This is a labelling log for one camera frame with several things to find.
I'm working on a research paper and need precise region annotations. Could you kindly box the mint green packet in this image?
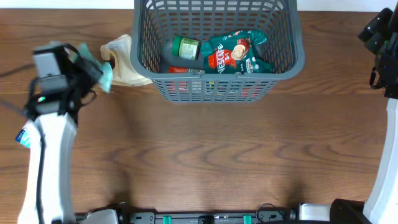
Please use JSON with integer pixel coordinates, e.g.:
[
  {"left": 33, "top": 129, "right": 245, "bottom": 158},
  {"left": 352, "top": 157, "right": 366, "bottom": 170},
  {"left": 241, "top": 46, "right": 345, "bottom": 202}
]
[{"left": 78, "top": 42, "right": 113, "bottom": 93}]

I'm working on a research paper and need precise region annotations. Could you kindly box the Kleenex tissue multipack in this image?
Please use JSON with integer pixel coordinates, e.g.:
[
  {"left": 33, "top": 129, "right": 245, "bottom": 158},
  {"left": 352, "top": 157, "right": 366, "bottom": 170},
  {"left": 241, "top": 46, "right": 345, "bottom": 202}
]
[{"left": 15, "top": 120, "right": 32, "bottom": 148}]

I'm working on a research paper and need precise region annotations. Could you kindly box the green capped jar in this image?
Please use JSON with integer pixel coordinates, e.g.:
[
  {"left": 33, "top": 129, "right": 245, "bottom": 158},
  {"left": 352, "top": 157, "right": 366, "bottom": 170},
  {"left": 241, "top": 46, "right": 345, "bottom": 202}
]
[{"left": 172, "top": 36, "right": 200, "bottom": 60}]

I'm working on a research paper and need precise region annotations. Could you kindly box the green Nescafe coffee bag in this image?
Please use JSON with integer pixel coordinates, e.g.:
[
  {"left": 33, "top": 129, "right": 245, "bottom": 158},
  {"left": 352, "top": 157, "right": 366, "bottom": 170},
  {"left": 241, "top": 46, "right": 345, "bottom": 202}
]
[{"left": 200, "top": 30, "right": 274, "bottom": 74}]

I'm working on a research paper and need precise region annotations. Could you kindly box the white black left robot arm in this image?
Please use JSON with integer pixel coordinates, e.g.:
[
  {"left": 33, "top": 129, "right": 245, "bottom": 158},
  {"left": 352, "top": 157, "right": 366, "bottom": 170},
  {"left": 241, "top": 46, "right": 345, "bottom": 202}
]
[{"left": 17, "top": 42, "right": 112, "bottom": 223}]

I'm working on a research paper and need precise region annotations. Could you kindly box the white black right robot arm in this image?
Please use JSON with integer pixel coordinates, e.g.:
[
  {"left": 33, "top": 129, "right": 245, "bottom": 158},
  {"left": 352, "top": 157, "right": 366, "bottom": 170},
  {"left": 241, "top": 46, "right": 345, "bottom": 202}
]
[{"left": 286, "top": 8, "right": 397, "bottom": 223}]

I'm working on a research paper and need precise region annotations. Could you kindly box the crumpled beige paper pouch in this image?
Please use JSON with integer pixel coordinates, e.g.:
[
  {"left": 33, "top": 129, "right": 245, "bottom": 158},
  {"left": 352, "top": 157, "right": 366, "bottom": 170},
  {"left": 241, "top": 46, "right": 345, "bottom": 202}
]
[{"left": 100, "top": 34, "right": 152, "bottom": 86}]

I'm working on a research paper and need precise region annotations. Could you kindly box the grey plastic lattice basket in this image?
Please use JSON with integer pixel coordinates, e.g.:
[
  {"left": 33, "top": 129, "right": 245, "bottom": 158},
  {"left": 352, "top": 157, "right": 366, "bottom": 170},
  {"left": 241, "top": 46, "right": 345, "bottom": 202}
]
[{"left": 130, "top": 0, "right": 305, "bottom": 103}]

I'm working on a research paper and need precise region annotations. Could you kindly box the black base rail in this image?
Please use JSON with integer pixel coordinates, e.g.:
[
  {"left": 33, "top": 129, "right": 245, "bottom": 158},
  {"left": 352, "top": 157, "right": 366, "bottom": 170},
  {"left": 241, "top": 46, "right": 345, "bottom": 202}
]
[{"left": 74, "top": 203, "right": 333, "bottom": 224}]

